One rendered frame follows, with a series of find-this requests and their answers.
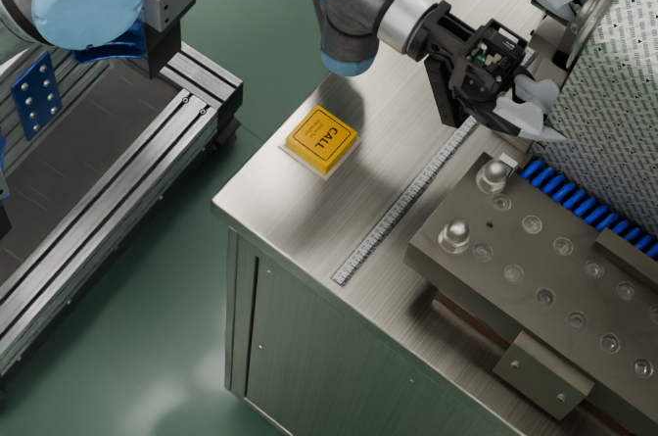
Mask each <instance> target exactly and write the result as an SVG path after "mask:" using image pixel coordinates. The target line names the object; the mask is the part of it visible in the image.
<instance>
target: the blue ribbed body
mask: <svg viewBox="0 0 658 436"><path fill-rule="evenodd" d="M543 168H544V164H543V161H542V160H536V161H534V162H533V163H531V164H530V163H527V165H526V166H525V168H524V169H523V171H522V172H521V173H520V176H521V177H522V178H524V179H527V178H528V177H529V176H530V177H531V178H530V181H529V182H530V183H531V184H532V185H534V186H535V187H538V186H539V185H540V184H541V186H540V191H542V192H543V193H544V194H546V195H547V194H548V193H549V192H551V191H552V192H551V195H550V198H552V199H553V200H554V201H556V202H559V201H560V200H561V199H563V200H562V202H561V205H562V206H563V207H564V208H566V209H567V210H569V209H571V208H572V207H573V210H572V213H573V214H574V215H576V216H577V217H581V216H582V215H584V216H583V220H584V221H585V222H586V223H588V224H589V225H591V224H592V223H594V225H593V227H594V228H595V229H596V230H598V231H599V232H602V231H603V229H604V228H605V227H608V228H609V229H611V230H612V231H613V232H615V233H616V234H618V235H619V236H621V237H622V238H623V239H625V240H626V241H628V242H629V243H631V244H632V245H634V246H635V247H636V248H638V249H639V250H640V251H641V252H643V253H644V254H645V255H647V256H648V257H650V258H651V259H653V260H654V261H656V262H657V263H658V243H657V244H655V245H653V246H652V247H650V246H651V244H652V242H653V239H652V237H651V236H650V235H645V236H644V237H642V238H641V239H639V238H640V236H641V229H640V228H638V227H635V228H633V229H632V230H631V231H630V232H629V230H630V227H631V223H630V222H629V221H628V220H626V219H624V220H622V221H621V222H620V223H618V222H619V219H620V216H619V214H618V213H612V214H610V215H609V216H607V215H608V211H609V209H608V207H607V206H606V205H601V206H599V207H598V208H597V199H596V198H595V197H590V198H588V199H587V200H586V198H587V192H586V191H585V190H582V189H581V190H579V191H577V192H576V193H575V191H576V184H575V183H574V182H568V183H567V184H565V176H564V175H562V174H558V175H556V176H555V177H554V174H555V172H554V169H553V168H546V169H543ZM564 184H565V185H564Z"/></svg>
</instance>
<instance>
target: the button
mask: <svg viewBox="0 0 658 436"><path fill-rule="evenodd" d="M356 136H357V132H356V131H354V130H353V129H352V128H350V127H349V126H347V125H346V124H344V123H343V122H342V121H340V120H338V119H337V118H336V117H334V116H333V115H331V114H330V113H329V112H327V111H326V110H324V109H323V108H322V107H320V106H319V105H316V106H315V107H314V108H313V109H312V110H311V111H310V112H309V113H308V115H307V116H306V117H305V118H304V119H303V120H302V121H301V122H300V123H299V124H298V125H297V126H296V127H295V128H294V130H293V131H292V132H291V133H290V134H289V135H288V136H287V137H286V144H285V145H286V147H288V148H289V149H290V150H292V151H293V152H294V153H296V154H297V155H299V156H300V157H301V158H303V159H304V160H305V161H307V162H308V163H309V164H311V165H312V166H314V167H315V168H316V169H318V170H319V171H321V172H322V173H324V174H326V173H327V172H328V171H329V170H330V169H331V168H332V167H334V165H335V164H336V163H337V162H338V161H339V160H340V159H341V158H342V157H343V155H344V154H345V153H346V152H347V151H348V150H349V149H350V148H351V146H352V145H353V144H354V142H355V140H356Z"/></svg>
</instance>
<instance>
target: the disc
mask: <svg viewBox="0 0 658 436"><path fill-rule="evenodd" d="M611 2H612V0H604V2H603V3H602V5H601V6H600V8H599V9H598V10H597V12H596V13H595V15H594V16H593V18H592V19H591V21H590V22H589V24H588V25H587V28H586V29H585V31H584V32H583V34H582V36H581V37H580V39H579V40H578V42H577V44H576V46H575V47H574V49H573V51H572V53H571V55H570V57H569V59H568V61H567V64H566V69H567V70H571V69H573V68H574V66H575V64H576V63H577V61H578V59H579V58H578V56H579V53H580V51H581V49H582V47H583V45H584V44H585V42H586V40H587V38H588V36H589V35H590V33H591V31H592V30H593V28H594V27H595V25H596V24H597V22H598V21H599V19H600V18H601V16H602V15H603V13H604V12H605V10H606V9H607V7H608V6H609V5H610V3H611Z"/></svg>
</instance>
